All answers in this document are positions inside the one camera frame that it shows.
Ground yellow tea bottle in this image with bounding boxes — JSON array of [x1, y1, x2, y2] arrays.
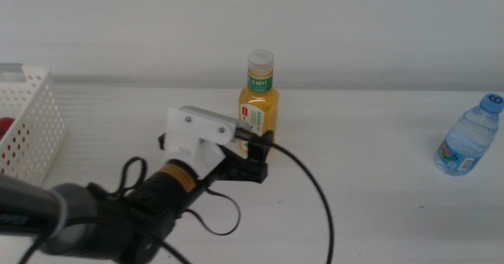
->
[[238, 49, 280, 154]]

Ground red soda can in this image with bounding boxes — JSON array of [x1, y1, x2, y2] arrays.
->
[[0, 117, 17, 142]]

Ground small blue-capped water bottle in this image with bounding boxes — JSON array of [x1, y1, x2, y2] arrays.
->
[[435, 92, 504, 177]]

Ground white perforated plastic basket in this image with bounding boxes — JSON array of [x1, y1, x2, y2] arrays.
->
[[0, 62, 68, 187]]

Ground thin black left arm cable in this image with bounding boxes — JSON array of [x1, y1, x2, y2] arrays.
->
[[116, 156, 242, 236]]

